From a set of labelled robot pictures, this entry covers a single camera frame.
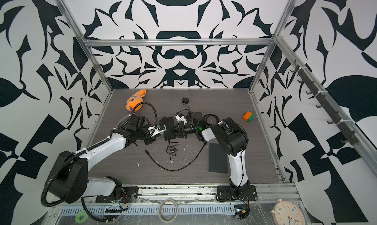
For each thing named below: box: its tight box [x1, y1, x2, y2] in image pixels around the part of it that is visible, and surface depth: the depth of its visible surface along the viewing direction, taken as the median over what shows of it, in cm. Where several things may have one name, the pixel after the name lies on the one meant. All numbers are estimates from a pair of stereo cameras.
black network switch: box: [159, 116, 177, 141], surface depth 87 cm
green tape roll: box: [75, 210, 89, 224], surface depth 70 cm
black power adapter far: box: [181, 97, 191, 105], surface depth 114 cm
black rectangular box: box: [208, 142, 228, 174], surface depth 87 cm
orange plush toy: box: [125, 88, 147, 113], surface depth 104 cm
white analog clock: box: [269, 198, 306, 225], surface depth 69 cm
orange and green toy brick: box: [242, 111, 255, 123], surface depth 104 cm
